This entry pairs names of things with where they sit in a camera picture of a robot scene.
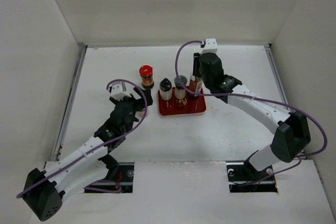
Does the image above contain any white black cap bottle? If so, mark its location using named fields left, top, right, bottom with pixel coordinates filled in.
left=159, top=78, right=172, bottom=101

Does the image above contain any tall black cap bottle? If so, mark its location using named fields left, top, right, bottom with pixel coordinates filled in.
left=189, top=73, right=203, bottom=98

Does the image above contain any red lid sauce jar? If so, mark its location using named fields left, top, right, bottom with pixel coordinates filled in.
left=139, top=65, right=154, bottom=89

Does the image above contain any clear lid spice jar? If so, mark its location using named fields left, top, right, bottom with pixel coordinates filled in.
left=174, top=75, right=187, bottom=106

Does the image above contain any pink lid jar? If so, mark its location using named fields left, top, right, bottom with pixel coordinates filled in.
left=136, top=109, right=149, bottom=118

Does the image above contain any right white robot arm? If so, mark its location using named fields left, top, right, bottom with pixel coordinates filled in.
left=194, top=52, right=311, bottom=180

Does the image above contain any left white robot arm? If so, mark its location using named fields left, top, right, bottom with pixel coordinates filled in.
left=18, top=85, right=153, bottom=221

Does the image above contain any red rectangular tray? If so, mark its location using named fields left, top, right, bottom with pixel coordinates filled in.
left=157, top=87, right=206, bottom=116

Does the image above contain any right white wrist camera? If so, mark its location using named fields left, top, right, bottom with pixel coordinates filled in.
left=200, top=38, right=218, bottom=55

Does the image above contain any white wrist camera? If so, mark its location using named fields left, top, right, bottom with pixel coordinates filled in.
left=200, top=38, right=218, bottom=55
left=108, top=81, right=131, bottom=101

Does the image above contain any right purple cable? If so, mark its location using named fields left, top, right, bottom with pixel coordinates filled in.
left=175, top=39, right=329, bottom=156

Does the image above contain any purple cable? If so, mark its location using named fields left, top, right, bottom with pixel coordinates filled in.
left=16, top=79, right=145, bottom=198
left=175, top=39, right=329, bottom=156

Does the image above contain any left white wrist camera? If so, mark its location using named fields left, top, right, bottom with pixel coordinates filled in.
left=108, top=81, right=131, bottom=101

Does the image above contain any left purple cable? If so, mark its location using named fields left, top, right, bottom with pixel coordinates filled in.
left=16, top=79, right=145, bottom=198

